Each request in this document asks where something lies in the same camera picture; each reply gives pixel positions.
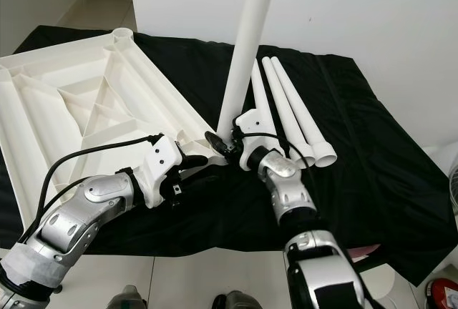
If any white standing fan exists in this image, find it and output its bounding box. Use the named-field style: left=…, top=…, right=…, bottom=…
left=447, top=166, right=458, bottom=213

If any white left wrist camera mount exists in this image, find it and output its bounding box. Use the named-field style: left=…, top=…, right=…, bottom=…
left=142, top=135, right=184, bottom=207

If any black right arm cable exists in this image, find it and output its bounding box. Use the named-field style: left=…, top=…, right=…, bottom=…
left=243, top=132, right=312, bottom=170

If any black tablecloth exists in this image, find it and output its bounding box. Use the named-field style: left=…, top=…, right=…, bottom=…
left=0, top=26, right=452, bottom=285

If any grey robot left foot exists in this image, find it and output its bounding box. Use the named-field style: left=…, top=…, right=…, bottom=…
left=107, top=285, right=152, bottom=309

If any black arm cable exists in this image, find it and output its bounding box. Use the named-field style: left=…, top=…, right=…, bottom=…
left=243, top=132, right=312, bottom=170
left=43, top=134, right=164, bottom=231

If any pink cloth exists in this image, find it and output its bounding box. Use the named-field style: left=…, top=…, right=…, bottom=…
left=347, top=245, right=381, bottom=257

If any grey robot right foot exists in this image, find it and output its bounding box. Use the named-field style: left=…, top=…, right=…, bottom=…
left=211, top=291, right=266, bottom=309

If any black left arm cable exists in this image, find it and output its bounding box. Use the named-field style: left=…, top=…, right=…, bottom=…
left=43, top=134, right=164, bottom=231

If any grey robot foot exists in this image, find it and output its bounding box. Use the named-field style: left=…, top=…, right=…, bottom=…
left=107, top=285, right=152, bottom=309
left=211, top=291, right=266, bottom=309

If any cream plastic children table top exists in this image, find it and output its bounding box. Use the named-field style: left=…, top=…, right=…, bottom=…
left=0, top=27, right=228, bottom=232

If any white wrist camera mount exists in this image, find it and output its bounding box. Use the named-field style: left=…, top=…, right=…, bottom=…
left=142, top=135, right=184, bottom=207
left=235, top=109, right=273, bottom=164

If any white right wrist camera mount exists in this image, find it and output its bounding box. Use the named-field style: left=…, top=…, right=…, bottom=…
left=235, top=109, right=273, bottom=164

